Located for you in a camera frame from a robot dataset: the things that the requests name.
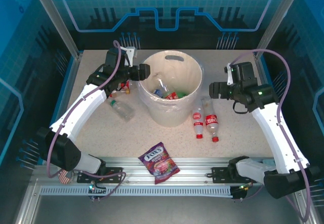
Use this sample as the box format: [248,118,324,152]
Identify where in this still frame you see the flag printed can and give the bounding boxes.
[58,170,73,184]

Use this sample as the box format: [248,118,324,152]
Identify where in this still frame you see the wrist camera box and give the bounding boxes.
[119,46,138,60]
[224,63,233,86]

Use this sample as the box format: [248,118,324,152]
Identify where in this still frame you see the aluminium frame post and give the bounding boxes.
[28,0,83,59]
[254,0,305,59]

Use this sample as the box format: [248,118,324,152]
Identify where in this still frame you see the small clear plastic bottle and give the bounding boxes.
[155,76,171,96]

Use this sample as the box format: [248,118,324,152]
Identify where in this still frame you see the slotted white cable duct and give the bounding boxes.
[39,185,233,197]

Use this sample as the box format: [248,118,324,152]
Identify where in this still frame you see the cola bottle red label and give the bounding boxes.
[201,96,220,143]

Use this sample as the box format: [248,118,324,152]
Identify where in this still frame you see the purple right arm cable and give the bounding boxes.
[229,48,311,222]

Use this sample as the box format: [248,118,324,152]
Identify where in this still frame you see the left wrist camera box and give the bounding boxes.
[119,46,138,60]

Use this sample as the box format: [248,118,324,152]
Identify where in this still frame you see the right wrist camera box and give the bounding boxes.
[224,63,233,86]

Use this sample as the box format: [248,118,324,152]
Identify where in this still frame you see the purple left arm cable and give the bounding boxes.
[47,40,127,200]

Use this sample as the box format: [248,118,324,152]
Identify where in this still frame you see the white plastic bin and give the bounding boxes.
[138,51,203,128]

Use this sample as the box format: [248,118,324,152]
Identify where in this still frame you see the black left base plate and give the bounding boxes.
[76,167,124,184]

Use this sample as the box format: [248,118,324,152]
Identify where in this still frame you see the clear bottle green cap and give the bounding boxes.
[109,99,135,122]

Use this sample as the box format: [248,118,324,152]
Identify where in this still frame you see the black thin camera cable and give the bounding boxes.
[232,100,251,115]

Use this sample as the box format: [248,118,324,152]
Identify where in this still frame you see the black connector board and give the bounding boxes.
[231,184,248,202]
[88,183,107,202]

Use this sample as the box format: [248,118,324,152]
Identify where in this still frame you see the purple candy bag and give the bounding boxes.
[138,142,181,185]

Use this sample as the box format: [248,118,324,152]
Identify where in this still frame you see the clear bottle orange cap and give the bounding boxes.
[110,88,131,99]

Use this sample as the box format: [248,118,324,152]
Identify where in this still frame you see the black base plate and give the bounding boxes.
[211,167,259,184]
[76,167,124,184]

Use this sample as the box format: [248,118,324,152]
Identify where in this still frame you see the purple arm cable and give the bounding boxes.
[47,40,127,200]
[229,48,311,222]

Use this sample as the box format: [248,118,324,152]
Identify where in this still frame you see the white bottle red label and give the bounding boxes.
[191,102,205,139]

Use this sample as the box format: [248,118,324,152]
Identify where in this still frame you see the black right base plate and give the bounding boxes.
[211,167,259,184]

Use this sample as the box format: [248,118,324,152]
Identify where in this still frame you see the aluminium mounting rail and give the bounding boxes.
[31,157,304,187]

